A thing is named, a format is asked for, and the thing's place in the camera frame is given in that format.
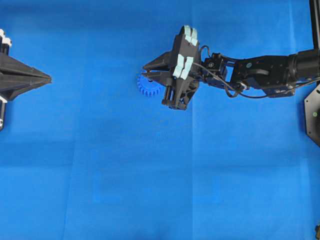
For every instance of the blue table cloth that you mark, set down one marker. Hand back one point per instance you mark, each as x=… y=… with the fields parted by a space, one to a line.
x=88 y=157

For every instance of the black vertical frame post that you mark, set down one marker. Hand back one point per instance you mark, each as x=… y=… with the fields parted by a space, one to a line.
x=314 y=6

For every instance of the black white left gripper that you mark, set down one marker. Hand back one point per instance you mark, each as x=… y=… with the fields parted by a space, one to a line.
x=11 y=87

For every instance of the small blue plastic gear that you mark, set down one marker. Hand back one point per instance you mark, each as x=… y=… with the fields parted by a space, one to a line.
x=147 y=87

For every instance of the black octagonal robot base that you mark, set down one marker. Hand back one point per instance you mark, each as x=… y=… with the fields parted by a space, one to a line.
x=312 y=115

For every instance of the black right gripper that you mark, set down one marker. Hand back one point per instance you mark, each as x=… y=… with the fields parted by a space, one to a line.
x=179 y=82

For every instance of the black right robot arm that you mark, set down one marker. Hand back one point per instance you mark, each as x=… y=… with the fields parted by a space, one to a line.
x=276 y=75

